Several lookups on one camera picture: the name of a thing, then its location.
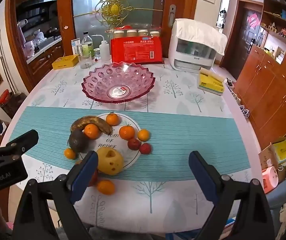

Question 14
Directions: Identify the clear glass cup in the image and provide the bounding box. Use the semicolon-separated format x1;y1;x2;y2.
78;53;93;69

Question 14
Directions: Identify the white round printed plate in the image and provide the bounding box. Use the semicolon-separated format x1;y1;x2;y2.
78;112;140;170

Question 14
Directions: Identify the yellow flat box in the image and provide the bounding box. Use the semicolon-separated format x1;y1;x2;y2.
52;55;78;70

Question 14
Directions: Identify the brown overripe banana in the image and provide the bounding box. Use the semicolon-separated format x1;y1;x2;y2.
70;115;113;135

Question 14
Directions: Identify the yellow spotted pear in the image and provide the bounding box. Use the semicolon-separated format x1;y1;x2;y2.
97;147;124;176

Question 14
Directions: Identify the red paper cup package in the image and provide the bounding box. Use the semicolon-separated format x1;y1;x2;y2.
109;25;163;64

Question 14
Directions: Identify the pink plastic stool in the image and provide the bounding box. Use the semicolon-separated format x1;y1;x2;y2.
262;166;279;194

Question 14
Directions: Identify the dark green avocado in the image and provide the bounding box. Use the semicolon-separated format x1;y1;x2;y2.
68;129;89;153

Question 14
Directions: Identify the yellow tissue pack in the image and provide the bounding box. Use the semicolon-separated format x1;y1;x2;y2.
197;68;224;95

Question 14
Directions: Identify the white squeeze bottle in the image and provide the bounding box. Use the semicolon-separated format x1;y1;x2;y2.
92;34;111;62

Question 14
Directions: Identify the white countertop appliance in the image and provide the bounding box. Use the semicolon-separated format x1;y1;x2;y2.
168;27;217;73

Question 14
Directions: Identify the glass door gold ornament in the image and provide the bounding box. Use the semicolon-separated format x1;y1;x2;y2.
56;0;200;59

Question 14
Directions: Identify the orange tangerine plate top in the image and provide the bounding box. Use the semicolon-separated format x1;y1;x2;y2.
106;112;120;126

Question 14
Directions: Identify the white cloth on appliance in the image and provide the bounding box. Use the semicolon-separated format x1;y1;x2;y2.
173;18;228;56

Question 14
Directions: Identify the orange tangerine plate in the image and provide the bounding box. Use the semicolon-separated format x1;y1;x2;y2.
119;125;135;141
106;112;120;126

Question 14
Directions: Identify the small orange tangerine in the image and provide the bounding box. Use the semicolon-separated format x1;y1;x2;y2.
138;129;150;142

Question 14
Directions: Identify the red bucket on floor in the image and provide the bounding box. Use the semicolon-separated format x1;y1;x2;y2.
0;89;11;106

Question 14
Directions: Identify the wooden side cabinet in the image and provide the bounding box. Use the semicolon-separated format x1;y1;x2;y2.
235;0;286;148

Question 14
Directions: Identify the teal striped table mat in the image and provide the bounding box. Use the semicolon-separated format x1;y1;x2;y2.
11;106;252;182

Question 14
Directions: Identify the small tangerine far left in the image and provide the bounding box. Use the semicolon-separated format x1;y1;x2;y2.
64;148;76;160

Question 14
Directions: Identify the pink glass fruit bowl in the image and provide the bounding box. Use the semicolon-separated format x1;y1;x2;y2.
81;62;155;103

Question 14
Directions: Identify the clear bottle green label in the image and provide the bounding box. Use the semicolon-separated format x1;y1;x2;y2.
81;31;94;59

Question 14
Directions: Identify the small red fruit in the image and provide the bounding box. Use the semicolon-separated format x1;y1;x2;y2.
127;138;141;151
139;143;152;154

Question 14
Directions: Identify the small white carton box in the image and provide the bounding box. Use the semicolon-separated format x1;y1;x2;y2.
71;38;81;55

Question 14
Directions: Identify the red apple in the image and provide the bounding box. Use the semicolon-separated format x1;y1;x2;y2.
88;170;99;187

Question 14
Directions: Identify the cardboard box on floor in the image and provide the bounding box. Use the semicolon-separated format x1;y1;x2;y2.
259;137;286;183

